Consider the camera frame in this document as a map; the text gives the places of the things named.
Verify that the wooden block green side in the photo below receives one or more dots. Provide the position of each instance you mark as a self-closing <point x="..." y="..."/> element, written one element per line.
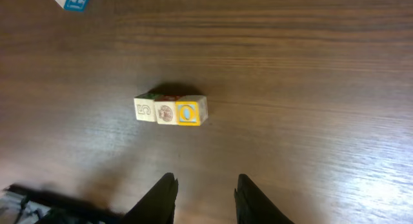
<point x="144" y="105"/>

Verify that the yellow letter O block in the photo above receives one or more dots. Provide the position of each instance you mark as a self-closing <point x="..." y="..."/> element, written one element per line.
<point x="191" y="110"/>

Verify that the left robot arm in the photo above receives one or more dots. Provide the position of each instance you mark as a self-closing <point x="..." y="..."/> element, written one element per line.
<point x="21" y="204"/>

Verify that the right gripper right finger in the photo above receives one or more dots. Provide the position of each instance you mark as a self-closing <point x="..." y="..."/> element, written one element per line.
<point x="253" y="206"/>

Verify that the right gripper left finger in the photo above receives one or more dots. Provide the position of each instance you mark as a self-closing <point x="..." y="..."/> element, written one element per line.
<point x="158" y="205"/>

